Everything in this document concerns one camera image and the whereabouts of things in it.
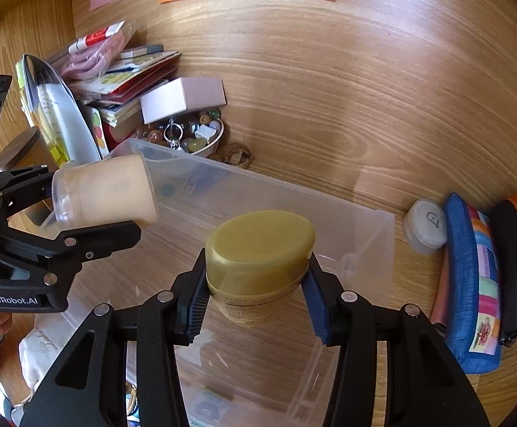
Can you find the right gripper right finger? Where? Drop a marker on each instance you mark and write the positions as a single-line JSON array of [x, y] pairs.
[[426, 385]]

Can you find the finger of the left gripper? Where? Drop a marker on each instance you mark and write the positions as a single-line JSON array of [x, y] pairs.
[[70, 249], [26, 186]]

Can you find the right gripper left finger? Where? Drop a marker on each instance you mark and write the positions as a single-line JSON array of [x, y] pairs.
[[86, 385]]

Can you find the white drawstring pouch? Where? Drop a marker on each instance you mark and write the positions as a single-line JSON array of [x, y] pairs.
[[42, 345]]

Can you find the clear tub of cream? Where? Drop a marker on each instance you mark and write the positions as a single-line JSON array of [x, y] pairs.
[[114, 190]]

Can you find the yellow lotion bottle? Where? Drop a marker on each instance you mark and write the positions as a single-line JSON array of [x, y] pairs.
[[256, 261]]

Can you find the white paper folder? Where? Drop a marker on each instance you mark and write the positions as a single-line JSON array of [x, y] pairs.
[[50, 106]]

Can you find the blue striped pencil case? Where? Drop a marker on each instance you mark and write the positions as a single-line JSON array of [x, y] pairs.
[[474, 299]]

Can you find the stack of books and stickers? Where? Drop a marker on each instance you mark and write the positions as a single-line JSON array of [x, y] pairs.
[[110, 103]]

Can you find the clear plastic storage bin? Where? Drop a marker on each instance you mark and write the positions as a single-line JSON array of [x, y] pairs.
[[256, 360]]

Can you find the white bowl of trinkets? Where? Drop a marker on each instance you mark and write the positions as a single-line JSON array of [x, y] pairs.
[[197, 133]]

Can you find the small white card box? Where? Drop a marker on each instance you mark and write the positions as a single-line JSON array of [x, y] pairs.
[[180, 96]]

